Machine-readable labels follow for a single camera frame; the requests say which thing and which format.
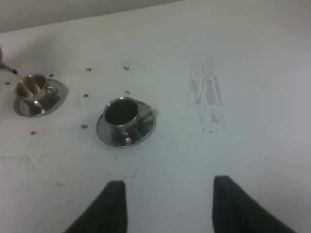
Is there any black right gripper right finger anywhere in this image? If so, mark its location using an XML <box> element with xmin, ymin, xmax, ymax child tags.
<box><xmin>212</xmin><ymin>175</ymin><xmax>294</xmax><ymax>233</ymax></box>

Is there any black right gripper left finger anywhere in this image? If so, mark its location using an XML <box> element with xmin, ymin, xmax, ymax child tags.
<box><xmin>65</xmin><ymin>180</ymin><xmax>127</xmax><ymax>233</ymax></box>

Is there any stainless steel teapot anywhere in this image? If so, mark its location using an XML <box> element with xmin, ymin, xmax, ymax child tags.
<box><xmin>0</xmin><ymin>46</ymin><xmax>17</xmax><ymax>75</ymax></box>

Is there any steel saucer near centre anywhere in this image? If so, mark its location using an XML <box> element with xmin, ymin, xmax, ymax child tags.
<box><xmin>96</xmin><ymin>101</ymin><xmax>156</xmax><ymax>148</ymax></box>

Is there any steel saucer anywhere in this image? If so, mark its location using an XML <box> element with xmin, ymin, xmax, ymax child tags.
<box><xmin>96</xmin><ymin>101</ymin><xmax>156</xmax><ymax>148</ymax></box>
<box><xmin>13</xmin><ymin>78</ymin><xmax>68</xmax><ymax>118</ymax></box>

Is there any steel teacup near centre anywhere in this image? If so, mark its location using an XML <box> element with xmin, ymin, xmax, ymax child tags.
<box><xmin>103</xmin><ymin>97</ymin><xmax>142</xmax><ymax>134</ymax></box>

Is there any steel teacup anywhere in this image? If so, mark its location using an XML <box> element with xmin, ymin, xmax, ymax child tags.
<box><xmin>103</xmin><ymin>97</ymin><xmax>142</xmax><ymax>134</ymax></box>
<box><xmin>15</xmin><ymin>74</ymin><xmax>59</xmax><ymax>108</ymax></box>

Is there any steel saucer far right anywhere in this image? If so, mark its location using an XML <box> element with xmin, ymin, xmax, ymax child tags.
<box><xmin>13</xmin><ymin>78</ymin><xmax>68</xmax><ymax>118</ymax></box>

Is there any steel teacup far right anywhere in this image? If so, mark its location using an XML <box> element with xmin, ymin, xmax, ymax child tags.
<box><xmin>15</xmin><ymin>74</ymin><xmax>59</xmax><ymax>108</ymax></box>

